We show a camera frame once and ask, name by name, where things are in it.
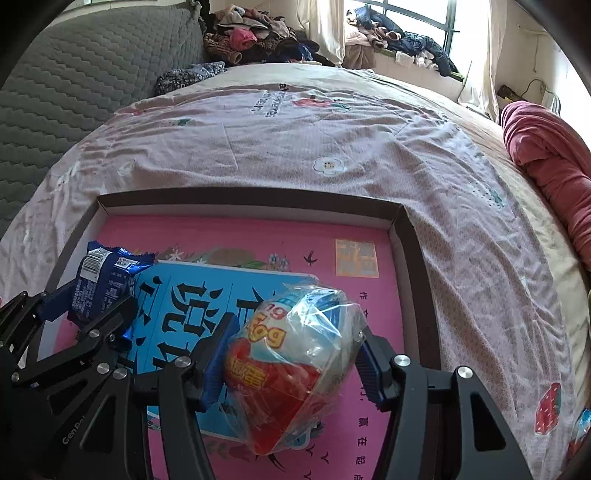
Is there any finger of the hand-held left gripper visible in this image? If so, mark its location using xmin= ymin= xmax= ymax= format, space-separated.
xmin=14 ymin=295 xmax=140 ymax=391
xmin=0 ymin=284 xmax=77 ymax=344

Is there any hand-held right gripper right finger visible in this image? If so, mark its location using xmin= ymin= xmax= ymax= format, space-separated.
xmin=353 ymin=330 xmax=536 ymax=480

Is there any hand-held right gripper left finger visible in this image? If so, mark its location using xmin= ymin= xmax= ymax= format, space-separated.
xmin=79 ymin=313 xmax=239 ymax=480

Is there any blue snack packet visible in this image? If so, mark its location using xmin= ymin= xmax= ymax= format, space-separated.
xmin=67 ymin=241 xmax=154 ymax=352

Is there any red egg toy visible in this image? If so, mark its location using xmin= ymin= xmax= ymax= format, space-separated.
xmin=224 ymin=283 xmax=366 ymax=459

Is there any dark cardboard box pink inside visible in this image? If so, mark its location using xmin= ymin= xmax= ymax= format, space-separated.
xmin=44 ymin=188 xmax=443 ymax=480

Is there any grey quilted headboard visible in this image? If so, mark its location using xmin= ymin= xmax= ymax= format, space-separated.
xmin=0 ymin=6 xmax=209 ymax=241

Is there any dark floral cloth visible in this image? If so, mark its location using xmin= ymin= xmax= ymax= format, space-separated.
xmin=153 ymin=61 xmax=228 ymax=97

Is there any rolled pink blanket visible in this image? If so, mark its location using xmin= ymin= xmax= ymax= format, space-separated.
xmin=499 ymin=100 xmax=591 ymax=278

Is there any clothes heap on windowsill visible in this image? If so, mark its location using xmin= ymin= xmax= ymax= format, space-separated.
xmin=344 ymin=7 xmax=466 ymax=78

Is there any cream curtain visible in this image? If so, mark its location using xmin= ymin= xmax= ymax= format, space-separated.
xmin=295 ymin=0 xmax=348 ymax=68
xmin=457 ymin=0 xmax=509 ymax=121

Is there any pile of mixed clothes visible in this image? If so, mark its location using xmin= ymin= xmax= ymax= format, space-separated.
xmin=202 ymin=4 xmax=343 ymax=68

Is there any white charger with cable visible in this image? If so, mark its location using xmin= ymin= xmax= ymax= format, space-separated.
xmin=526 ymin=78 xmax=563 ymax=117

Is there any window with dark frame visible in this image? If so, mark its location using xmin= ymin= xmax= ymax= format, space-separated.
xmin=344 ymin=0 xmax=492 ymax=52

